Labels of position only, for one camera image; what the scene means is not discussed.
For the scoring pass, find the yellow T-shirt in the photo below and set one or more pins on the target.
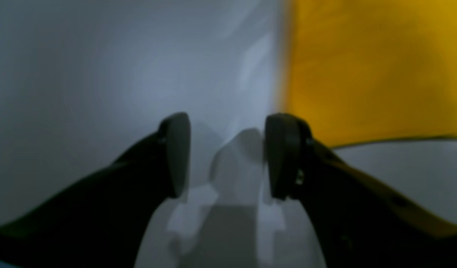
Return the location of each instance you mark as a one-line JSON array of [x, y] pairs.
[[362, 71]]

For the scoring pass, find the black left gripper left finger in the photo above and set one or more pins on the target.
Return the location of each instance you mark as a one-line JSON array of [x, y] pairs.
[[100, 221]]

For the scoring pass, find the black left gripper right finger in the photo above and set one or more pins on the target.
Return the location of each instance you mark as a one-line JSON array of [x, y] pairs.
[[359, 221]]

